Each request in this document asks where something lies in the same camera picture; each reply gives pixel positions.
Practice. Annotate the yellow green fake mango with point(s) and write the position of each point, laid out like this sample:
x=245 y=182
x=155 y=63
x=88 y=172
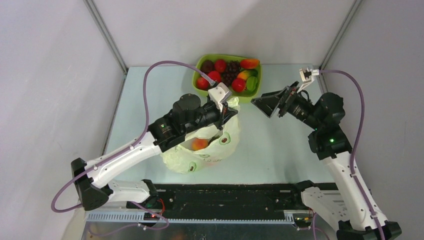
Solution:
x=247 y=73

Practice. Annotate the fake grape bunch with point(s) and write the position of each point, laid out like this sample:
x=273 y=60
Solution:
x=232 y=70

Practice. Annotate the dark red fake plum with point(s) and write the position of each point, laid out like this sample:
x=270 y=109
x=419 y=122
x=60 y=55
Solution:
x=207 y=66

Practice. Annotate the red fake fruit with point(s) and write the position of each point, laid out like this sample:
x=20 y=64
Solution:
x=220 y=65
x=215 y=75
x=239 y=85

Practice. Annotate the pale green plastic bag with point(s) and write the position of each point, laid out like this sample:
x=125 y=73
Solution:
x=222 y=144

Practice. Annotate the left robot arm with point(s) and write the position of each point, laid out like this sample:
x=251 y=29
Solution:
x=95 y=179

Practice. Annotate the green plastic fruit bowl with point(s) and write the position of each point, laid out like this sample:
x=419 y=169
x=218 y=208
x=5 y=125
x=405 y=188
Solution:
x=243 y=96

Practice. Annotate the fake strawberry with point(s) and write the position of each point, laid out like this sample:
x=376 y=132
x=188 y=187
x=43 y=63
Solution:
x=202 y=84

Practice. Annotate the red fake fruit middle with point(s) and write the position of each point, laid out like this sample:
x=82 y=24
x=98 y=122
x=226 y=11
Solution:
x=215 y=75

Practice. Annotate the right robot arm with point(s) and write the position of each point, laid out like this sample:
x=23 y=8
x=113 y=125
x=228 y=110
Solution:
x=359 y=217

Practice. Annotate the fake peach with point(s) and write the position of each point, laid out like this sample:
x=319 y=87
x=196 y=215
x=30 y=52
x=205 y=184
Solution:
x=199 y=144

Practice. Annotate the orange red fake mango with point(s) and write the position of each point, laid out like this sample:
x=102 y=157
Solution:
x=249 y=63

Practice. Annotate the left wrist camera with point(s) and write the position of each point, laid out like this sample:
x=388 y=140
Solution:
x=219 y=94

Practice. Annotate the green fake starfruit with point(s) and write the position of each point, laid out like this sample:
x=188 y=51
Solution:
x=251 y=84

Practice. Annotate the red fake fruit lower right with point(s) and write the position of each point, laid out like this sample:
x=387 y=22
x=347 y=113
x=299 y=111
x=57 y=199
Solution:
x=239 y=85

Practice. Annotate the red fake fruit top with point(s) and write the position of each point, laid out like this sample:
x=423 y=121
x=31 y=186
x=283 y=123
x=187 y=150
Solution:
x=220 y=65

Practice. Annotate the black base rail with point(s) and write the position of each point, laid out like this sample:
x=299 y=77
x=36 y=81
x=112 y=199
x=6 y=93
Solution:
x=228 y=202

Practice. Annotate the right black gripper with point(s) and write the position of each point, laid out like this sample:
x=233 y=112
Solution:
x=268 y=102

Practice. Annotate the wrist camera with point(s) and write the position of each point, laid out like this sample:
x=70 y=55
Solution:
x=308 y=76
x=219 y=94

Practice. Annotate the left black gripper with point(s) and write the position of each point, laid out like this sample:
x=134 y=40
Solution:
x=222 y=117

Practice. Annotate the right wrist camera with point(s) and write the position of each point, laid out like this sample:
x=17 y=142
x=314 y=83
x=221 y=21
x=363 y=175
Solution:
x=308 y=76

